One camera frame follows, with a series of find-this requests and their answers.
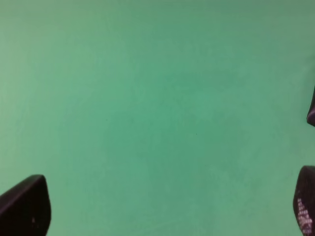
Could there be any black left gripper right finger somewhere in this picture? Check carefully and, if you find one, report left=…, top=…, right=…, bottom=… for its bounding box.
left=293, top=166, right=315, bottom=236

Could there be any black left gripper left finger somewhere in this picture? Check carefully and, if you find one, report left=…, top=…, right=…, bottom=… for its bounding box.
left=0, top=175, right=51, bottom=236

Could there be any black glasses case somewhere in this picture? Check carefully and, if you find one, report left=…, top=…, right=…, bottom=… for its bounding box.
left=306, top=89, right=315, bottom=127

